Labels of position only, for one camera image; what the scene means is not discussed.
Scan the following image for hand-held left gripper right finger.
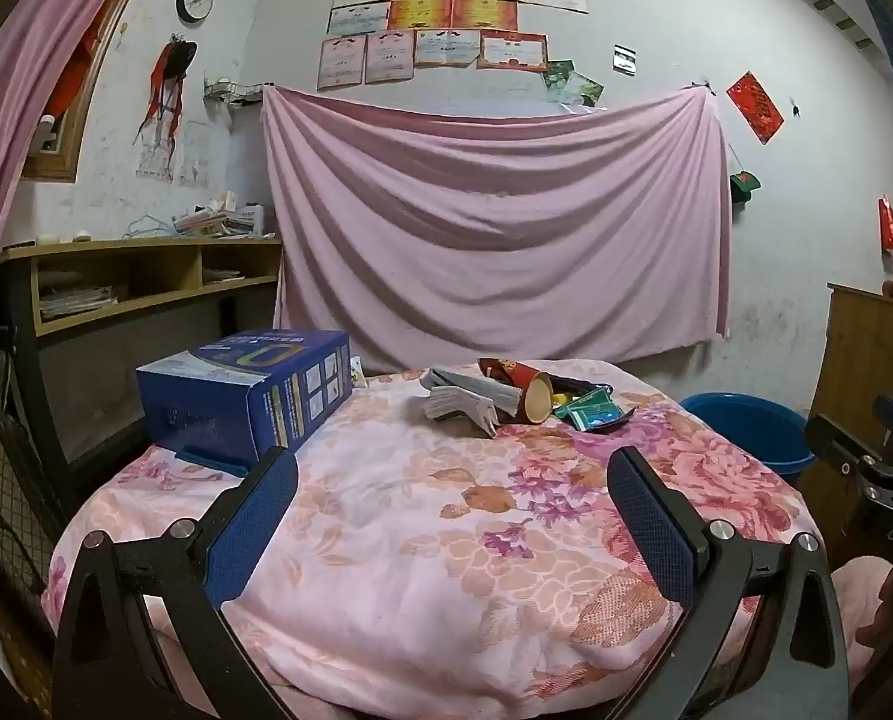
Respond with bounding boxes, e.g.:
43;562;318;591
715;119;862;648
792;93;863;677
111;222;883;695
606;446;853;720

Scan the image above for stack of shelf papers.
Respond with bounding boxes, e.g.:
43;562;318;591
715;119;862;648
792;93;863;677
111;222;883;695
39;285;128;320

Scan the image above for red paper square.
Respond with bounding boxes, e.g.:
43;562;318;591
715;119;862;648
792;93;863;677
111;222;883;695
726;71;785;145

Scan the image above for pink floral blanket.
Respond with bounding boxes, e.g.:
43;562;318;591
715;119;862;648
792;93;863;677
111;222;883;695
41;360;830;720

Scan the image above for paper booklet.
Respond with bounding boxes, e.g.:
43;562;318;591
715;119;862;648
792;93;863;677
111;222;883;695
420;366;523;438

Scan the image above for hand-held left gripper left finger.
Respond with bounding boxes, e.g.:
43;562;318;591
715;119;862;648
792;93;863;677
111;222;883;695
52;446;301;720

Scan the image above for wooden window frame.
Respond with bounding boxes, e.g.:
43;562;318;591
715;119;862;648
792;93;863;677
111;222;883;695
19;0;155;182

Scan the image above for green wrapper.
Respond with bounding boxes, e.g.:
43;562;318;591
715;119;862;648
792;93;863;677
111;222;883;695
553;384;637;432

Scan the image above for person's pink pants leg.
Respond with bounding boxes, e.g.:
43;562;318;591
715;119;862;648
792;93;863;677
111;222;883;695
829;555;893;691

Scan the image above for pile of papers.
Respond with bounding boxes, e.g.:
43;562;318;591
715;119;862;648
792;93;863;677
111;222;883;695
172;191;268;239

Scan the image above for red paper cup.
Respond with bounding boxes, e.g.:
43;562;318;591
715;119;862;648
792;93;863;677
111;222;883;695
478;358;555;422

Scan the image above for blue cardboard box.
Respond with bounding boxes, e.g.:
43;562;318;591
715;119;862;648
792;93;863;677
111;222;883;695
136;328;353;477

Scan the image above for group of wall certificates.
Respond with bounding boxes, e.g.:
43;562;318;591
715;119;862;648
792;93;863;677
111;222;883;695
317;0;590;93

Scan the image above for red black hanging ornament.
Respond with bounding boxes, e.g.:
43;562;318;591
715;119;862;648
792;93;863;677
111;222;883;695
135;34;199;147

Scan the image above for pink hanging sheet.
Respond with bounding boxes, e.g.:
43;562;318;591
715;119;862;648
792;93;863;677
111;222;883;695
261;82;734;362

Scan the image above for blue plastic basin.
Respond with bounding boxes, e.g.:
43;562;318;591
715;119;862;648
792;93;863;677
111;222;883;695
679;392;817;487

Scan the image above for wire wall rack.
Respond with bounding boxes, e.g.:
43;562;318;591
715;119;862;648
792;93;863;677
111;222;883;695
204;77;263;107

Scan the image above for wooden cabinet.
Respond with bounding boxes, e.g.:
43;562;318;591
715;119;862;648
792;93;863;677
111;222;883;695
814;283;893;466

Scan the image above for pink curtain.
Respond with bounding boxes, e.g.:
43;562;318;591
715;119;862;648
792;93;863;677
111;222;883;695
0;0;163;406

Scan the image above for checkered bag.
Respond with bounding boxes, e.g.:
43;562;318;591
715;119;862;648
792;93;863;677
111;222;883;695
0;405;61;593

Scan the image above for white wall paper sheets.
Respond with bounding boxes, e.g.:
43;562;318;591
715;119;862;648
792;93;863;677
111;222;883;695
137;120;211;188

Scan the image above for wooden desk shelf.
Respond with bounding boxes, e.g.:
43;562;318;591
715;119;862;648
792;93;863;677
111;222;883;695
0;236;284;481

